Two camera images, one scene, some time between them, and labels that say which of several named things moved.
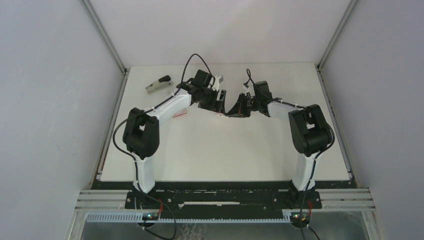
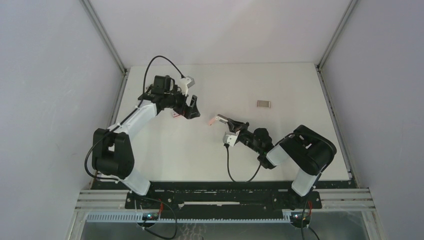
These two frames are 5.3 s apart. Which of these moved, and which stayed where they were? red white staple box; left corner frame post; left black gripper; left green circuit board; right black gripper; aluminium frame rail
Moved: left black gripper; right black gripper
Stayed: aluminium frame rail; red white staple box; left corner frame post; left green circuit board
